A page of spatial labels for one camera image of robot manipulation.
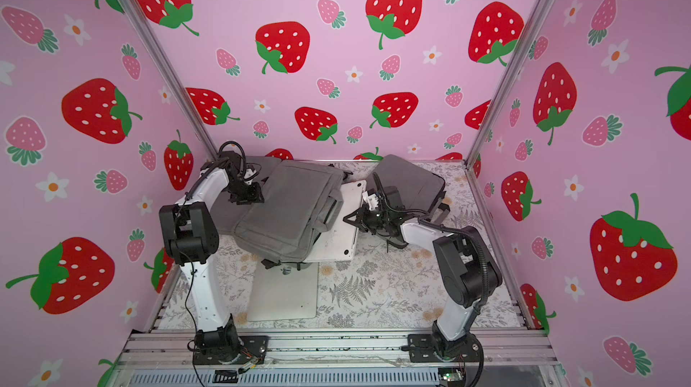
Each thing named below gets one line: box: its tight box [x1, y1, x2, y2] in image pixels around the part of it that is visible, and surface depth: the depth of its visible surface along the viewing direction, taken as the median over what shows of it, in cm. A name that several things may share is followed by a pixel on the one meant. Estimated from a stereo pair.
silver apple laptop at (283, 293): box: [247, 261, 319, 323], surface depth 88 cm
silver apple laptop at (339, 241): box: [305, 180, 368, 263], surface depth 89 cm
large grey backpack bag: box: [231, 160, 344, 266], surface depth 95 cm
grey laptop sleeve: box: [366, 153, 451, 223], surface depth 114 cm
